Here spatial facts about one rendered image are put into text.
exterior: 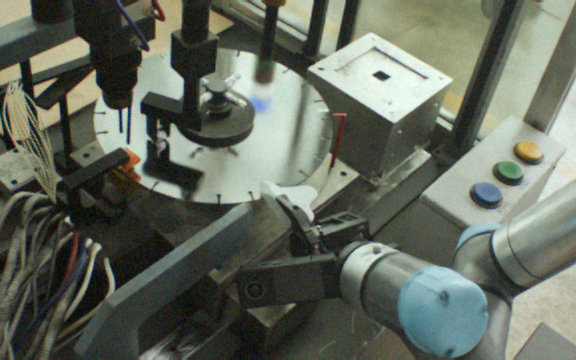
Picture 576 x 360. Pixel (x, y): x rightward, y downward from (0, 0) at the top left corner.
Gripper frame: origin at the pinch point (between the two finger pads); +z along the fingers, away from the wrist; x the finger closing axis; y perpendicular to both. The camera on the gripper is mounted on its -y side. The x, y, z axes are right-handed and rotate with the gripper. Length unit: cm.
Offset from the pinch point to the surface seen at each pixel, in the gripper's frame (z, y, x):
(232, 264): 2.6, -4.3, -2.9
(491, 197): -6.7, 32.5, -2.2
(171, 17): 67, 16, 29
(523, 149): -1.5, 44.7, 1.4
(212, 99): 8.5, -0.6, 18.0
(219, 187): 1.0, -4.7, 8.1
